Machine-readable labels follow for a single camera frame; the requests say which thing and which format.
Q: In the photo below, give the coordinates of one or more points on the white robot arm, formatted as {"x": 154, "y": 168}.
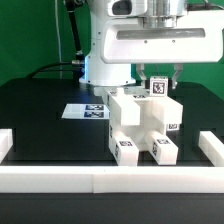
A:
{"x": 159, "y": 14}

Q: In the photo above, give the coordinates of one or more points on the white sheet with fiducial tags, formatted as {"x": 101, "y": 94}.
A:
{"x": 85, "y": 111}

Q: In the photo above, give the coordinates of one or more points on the white chair back part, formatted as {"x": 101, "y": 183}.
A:
{"x": 131, "y": 105}

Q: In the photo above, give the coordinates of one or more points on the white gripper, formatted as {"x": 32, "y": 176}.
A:
{"x": 197, "y": 38}

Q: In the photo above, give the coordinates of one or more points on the white chair seat part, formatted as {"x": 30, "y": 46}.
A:
{"x": 148, "y": 122}

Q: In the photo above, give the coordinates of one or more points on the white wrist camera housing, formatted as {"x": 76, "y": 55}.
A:
{"x": 126, "y": 7}

